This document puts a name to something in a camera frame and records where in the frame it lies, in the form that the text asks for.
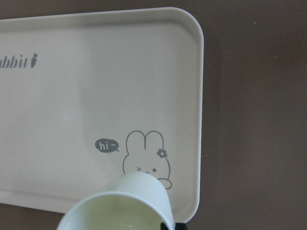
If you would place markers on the cream yellow cup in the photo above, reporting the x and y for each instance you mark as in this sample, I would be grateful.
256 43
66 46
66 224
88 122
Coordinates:
135 201

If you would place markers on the cream rabbit tray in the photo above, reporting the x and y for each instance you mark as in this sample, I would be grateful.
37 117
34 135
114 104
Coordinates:
85 98

